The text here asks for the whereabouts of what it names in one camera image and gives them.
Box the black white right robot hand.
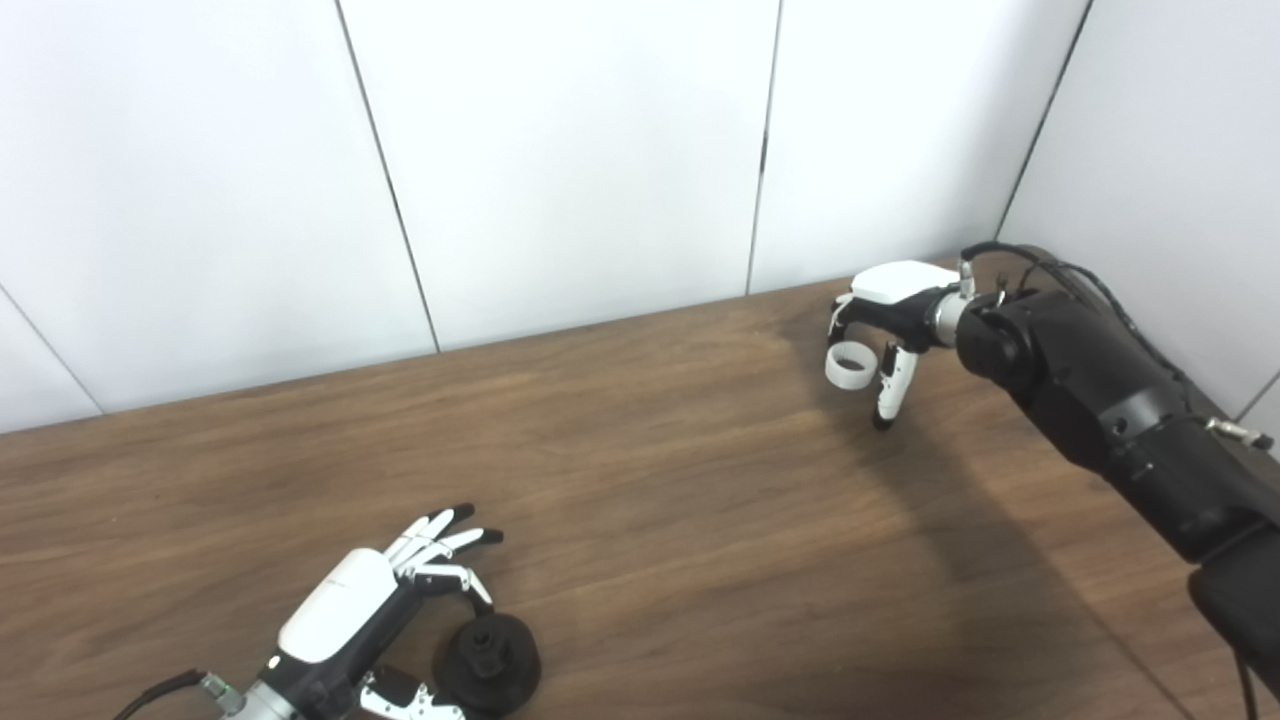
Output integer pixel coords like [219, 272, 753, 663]
[826, 260, 963, 431]

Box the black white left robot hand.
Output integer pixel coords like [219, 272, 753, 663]
[258, 503, 505, 720]

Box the white plastic ring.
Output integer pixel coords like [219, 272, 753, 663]
[824, 341, 878, 391]

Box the round black part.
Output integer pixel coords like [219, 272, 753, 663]
[435, 613, 543, 717]

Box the silver forearm connector plug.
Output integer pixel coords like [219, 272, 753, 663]
[1205, 418, 1274, 451]

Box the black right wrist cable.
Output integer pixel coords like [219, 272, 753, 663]
[958, 241, 1201, 401]

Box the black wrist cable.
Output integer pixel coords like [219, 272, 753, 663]
[958, 241, 1201, 401]
[110, 668, 216, 720]

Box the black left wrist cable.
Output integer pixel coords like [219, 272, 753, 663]
[110, 668, 216, 720]

